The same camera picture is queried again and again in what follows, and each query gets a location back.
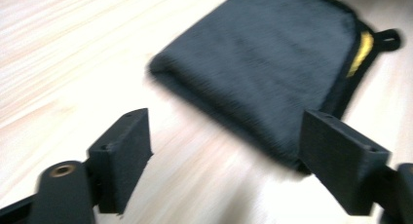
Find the yellow and dark grey towel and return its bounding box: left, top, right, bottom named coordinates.
left=146, top=0, right=404, bottom=177

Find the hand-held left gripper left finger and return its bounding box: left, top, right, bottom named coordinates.
left=86, top=107, right=154, bottom=216

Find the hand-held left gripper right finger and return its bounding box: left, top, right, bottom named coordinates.
left=297, top=108, right=393, bottom=217

